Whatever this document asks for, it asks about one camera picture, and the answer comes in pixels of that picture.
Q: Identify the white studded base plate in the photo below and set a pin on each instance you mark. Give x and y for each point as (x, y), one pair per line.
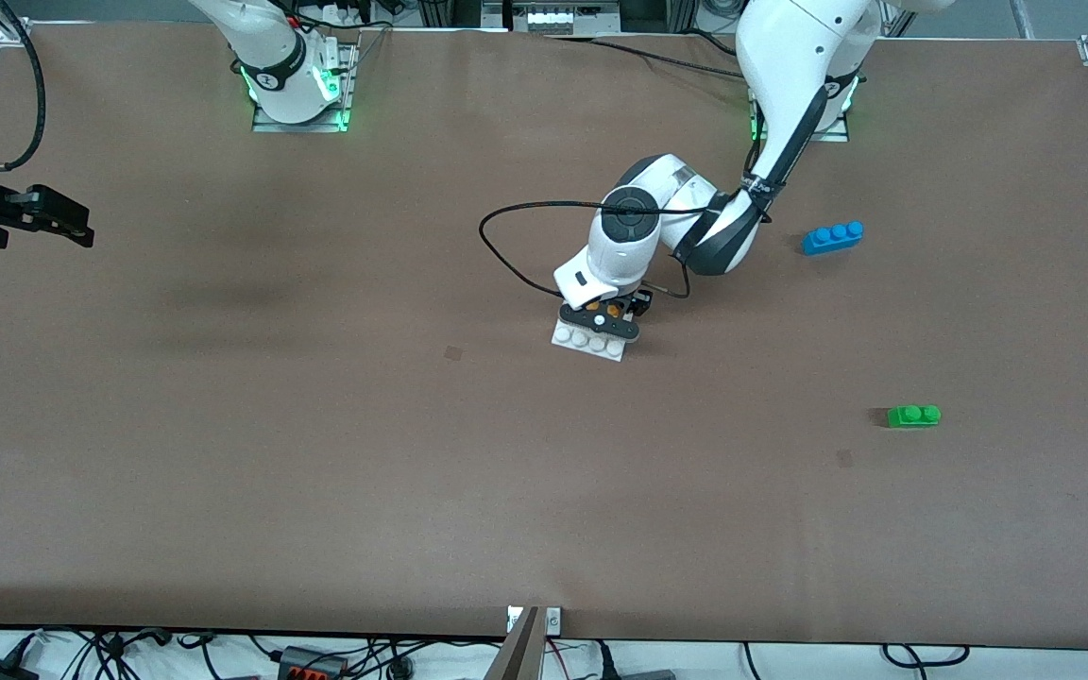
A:
(591, 347)

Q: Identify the blue three-stud block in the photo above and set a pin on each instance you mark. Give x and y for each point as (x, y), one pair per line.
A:
(832, 239)

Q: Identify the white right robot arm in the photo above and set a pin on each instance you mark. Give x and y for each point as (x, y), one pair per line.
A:
(270, 57)

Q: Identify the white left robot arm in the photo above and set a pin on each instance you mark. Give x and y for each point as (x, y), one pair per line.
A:
(790, 47)

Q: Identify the brown wooden post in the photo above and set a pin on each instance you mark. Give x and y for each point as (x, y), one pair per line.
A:
(520, 652)

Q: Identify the white metal bracket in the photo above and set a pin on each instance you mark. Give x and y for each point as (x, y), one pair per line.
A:
(553, 620)

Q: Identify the white power strip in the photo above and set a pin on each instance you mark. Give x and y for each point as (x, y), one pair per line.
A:
(549, 17)

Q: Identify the black adapter orange connectors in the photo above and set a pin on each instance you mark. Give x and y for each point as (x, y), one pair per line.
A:
(303, 661)

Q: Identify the green two-stud block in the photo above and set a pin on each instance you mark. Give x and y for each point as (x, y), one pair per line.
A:
(912, 416)

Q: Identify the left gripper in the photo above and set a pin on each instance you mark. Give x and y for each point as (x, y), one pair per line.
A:
(639, 303)

